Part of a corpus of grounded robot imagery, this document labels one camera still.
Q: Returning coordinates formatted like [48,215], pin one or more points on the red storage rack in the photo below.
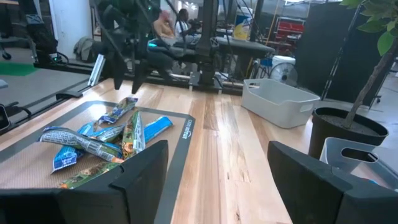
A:
[289,29]

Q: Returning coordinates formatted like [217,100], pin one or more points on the blue box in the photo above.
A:
[265,62]

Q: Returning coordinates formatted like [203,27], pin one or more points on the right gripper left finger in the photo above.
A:
[93,202]

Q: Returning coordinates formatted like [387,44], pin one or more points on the black equipment with green light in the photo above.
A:
[43,40]

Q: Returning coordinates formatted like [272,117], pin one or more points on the silver aluminium bracket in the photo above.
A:
[97,70]

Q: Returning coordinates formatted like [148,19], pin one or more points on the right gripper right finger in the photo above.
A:
[317,196]

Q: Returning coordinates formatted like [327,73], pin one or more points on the grey backpack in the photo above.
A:
[82,48]

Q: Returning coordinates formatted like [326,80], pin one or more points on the yellow and blue bag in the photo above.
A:
[242,31]

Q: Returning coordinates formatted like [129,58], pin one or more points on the dark green table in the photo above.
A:
[248,46]

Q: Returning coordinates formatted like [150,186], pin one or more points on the person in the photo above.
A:
[183,26]
[163,28]

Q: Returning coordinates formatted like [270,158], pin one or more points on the green floor mat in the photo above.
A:
[15,69]

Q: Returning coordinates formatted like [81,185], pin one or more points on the black tripod stand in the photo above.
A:
[340,56]

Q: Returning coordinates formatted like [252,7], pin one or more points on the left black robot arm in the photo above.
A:
[206,37]

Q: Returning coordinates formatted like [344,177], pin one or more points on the blue granola bar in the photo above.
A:
[87,128]
[65,158]
[107,134]
[77,143]
[157,127]
[116,110]

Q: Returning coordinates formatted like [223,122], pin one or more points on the brown silicone baking mat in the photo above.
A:
[31,174]

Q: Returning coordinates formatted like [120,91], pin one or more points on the black partition panel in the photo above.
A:
[320,53]

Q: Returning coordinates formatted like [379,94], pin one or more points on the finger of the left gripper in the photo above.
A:
[119,70]
[140,76]

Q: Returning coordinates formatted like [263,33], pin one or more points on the white floor fan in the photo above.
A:
[283,74]

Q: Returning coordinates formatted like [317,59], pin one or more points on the white plastic bin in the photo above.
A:
[273,109]

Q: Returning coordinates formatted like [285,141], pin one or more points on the potted green leafy plant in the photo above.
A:
[326,130]

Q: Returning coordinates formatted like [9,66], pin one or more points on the green granola bar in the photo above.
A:
[133,137]
[87,174]

